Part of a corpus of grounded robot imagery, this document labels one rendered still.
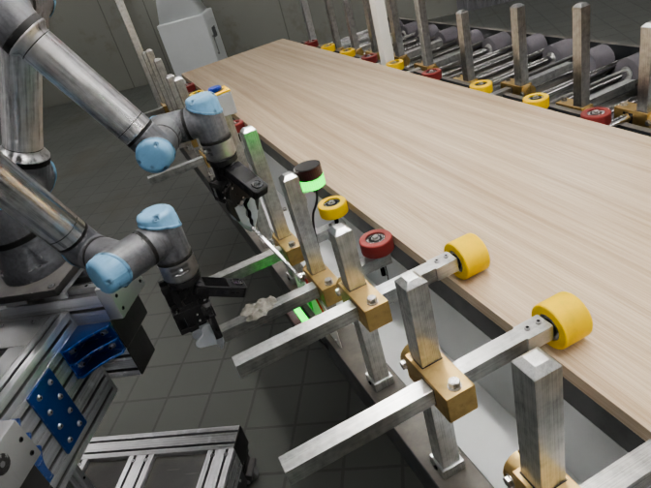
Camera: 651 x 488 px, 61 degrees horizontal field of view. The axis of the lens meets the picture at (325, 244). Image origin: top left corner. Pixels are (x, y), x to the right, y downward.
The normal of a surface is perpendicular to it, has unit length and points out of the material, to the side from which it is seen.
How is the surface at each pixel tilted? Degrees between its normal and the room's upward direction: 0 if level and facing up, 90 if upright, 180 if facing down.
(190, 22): 90
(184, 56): 90
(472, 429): 0
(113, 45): 90
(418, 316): 90
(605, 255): 0
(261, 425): 0
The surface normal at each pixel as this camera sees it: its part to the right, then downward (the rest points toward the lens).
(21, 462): 0.97, -0.14
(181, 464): -0.24, -0.83
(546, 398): 0.40, 0.40
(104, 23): -0.10, 0.54
